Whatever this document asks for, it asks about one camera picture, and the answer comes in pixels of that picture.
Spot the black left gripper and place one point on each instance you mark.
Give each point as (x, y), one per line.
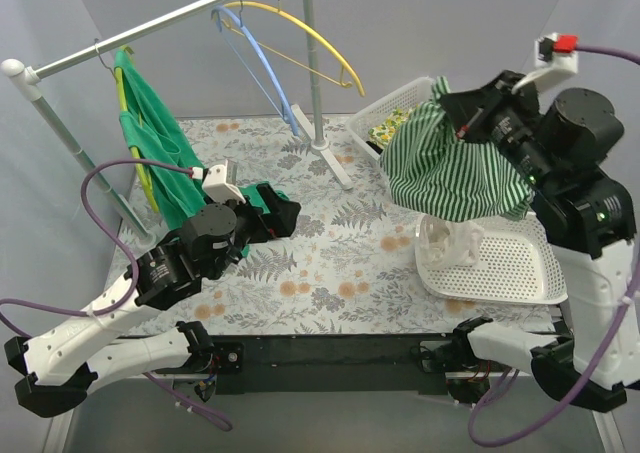
(263, 213)

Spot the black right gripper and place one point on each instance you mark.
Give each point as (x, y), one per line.
(480, 111)

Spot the green white striped tank top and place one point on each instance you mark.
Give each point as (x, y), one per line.
(429, 170)

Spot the blue plastic hanger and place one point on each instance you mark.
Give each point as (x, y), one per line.
(256, 64)

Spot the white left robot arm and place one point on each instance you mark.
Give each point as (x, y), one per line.
(62, 367)

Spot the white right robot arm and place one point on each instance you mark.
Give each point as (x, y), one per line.
(589, 222)

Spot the yellow plastic hanger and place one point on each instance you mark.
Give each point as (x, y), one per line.
(347, 77)

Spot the lemon print folded cloth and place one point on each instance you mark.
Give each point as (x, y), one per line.
(381, 134)

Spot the black folded cloth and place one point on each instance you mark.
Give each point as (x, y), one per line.
(374, 148)

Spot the white storage basket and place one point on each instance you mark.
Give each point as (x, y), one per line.
(406, 96)

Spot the white garment in basket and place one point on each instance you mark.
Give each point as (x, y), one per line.
(444, 244)

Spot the white laundry basket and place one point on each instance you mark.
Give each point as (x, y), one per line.
(516, 266)

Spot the white clothes rack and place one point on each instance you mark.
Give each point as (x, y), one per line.
(188, 63)

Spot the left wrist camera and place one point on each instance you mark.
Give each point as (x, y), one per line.
(219, 182)

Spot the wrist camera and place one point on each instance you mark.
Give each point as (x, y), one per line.
(555, 60)
(219, 182)

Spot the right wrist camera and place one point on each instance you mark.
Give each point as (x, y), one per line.
(555, 60)

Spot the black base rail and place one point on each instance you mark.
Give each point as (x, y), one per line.
(332, 363)

